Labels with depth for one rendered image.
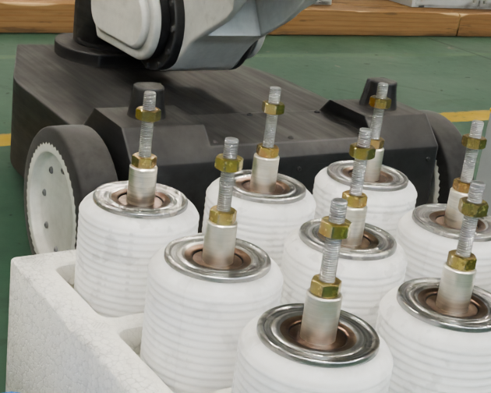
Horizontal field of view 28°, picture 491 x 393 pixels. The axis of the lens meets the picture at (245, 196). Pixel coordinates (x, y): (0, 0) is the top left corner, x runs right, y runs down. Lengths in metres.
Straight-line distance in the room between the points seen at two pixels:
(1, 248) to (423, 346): 0.77
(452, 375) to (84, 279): 0.30
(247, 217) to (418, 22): 2.52
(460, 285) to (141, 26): 0.79
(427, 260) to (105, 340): 0.27
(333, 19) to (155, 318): 2.44
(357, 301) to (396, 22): 2.54
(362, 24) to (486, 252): 2.37
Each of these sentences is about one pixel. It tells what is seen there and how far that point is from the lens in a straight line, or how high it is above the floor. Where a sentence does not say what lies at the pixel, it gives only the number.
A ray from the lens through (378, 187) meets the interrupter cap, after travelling 0.88.
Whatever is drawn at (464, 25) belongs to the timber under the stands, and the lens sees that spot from 3.43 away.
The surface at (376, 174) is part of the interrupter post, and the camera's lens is 0.90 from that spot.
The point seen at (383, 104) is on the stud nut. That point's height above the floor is 0.32.
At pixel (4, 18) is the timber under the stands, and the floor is 0.04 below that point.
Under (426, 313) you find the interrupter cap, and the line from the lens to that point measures 0.66.
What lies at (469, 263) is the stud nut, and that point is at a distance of 0.66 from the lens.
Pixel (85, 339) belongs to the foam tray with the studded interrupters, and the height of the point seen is 0.18.
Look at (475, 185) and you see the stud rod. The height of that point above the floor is 0.34.
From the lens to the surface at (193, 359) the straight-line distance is 0.67.
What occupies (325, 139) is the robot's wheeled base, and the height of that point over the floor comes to 0.19.
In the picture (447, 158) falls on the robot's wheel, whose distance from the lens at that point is 1.36.
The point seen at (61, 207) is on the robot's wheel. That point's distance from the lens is 1.16.
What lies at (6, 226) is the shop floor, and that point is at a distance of 1.37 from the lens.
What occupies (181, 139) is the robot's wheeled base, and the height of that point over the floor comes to 0.20.
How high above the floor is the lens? 0.53
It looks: 20 degrees down
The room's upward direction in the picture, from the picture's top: 7 degrees clockwise
